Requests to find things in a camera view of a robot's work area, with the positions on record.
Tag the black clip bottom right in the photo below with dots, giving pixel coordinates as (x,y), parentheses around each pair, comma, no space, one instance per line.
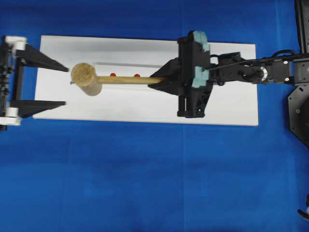
(305,213)

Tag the wooden mallet hammer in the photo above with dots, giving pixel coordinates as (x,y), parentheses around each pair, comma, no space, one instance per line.
(85,77)

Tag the right wrist camera teal foam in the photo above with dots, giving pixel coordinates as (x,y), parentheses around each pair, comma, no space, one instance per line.
(200,59)

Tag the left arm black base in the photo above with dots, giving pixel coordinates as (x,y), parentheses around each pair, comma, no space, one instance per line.
(3,127)

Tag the small white raised block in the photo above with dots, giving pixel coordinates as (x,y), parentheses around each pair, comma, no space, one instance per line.
(125,69)

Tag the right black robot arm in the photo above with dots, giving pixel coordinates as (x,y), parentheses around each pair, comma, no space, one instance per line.
(231,67)

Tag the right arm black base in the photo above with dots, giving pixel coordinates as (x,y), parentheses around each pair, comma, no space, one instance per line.
(298,100)

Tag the large white foam board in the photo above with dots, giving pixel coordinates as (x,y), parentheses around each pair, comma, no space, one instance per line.
(235,103)

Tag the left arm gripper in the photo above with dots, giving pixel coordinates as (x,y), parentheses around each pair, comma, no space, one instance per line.
(12,47)

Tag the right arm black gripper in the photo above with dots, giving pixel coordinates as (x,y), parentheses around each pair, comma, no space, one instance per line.
(192,101)

